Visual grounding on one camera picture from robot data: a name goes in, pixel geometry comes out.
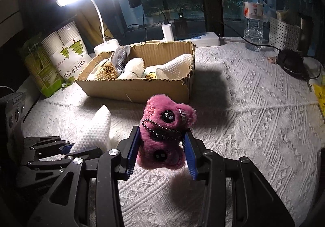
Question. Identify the white charger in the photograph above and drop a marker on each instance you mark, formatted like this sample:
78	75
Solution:
168	31

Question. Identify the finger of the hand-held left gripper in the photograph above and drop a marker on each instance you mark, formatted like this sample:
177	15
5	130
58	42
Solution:
50	165
63	147

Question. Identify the grey dotted cloth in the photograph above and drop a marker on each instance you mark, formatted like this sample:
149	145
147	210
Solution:
121	58

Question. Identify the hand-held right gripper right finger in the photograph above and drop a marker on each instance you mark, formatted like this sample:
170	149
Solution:
190	156

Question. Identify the beige packet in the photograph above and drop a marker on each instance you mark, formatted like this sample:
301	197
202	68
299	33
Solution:
282	15

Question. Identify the white perforated basket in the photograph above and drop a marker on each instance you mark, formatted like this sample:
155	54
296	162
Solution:
283	34

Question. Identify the green paper cup pack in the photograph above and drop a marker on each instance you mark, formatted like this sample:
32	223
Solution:
43	72

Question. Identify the brown bristly plush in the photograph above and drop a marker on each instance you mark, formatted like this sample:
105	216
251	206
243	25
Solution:
110	71

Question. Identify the black round device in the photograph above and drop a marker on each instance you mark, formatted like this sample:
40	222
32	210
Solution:
289	61

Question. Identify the yellow curtain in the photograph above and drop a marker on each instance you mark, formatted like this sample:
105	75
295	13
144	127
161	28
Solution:
86	21

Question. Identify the small white cloth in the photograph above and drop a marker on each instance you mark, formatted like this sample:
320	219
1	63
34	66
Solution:
133	67

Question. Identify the pink plush toy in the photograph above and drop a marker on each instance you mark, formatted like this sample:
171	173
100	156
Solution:
165	140

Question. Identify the cardboard box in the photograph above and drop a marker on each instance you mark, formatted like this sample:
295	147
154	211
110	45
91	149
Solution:
142	90

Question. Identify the white power strip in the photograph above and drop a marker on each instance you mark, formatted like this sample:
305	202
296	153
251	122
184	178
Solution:
203	39

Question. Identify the black power adapter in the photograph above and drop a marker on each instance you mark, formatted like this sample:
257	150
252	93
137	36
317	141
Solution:
180	28

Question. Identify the clear water bottle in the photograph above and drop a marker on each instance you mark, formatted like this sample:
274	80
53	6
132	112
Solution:
252	26

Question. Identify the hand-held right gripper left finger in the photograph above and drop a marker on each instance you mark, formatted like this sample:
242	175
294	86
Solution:
133	151

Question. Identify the white textured tablecloth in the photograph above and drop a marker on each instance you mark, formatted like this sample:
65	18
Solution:
241	120

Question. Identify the yellow wipes packet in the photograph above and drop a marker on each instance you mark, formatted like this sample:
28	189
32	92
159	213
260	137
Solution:
321	97

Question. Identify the dark window frame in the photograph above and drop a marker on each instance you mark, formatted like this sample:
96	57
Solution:
208	1

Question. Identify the steel thermos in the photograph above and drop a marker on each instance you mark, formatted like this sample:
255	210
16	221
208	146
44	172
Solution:
306	29

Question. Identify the white paper cup pack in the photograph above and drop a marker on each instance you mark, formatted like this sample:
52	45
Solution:
63	47

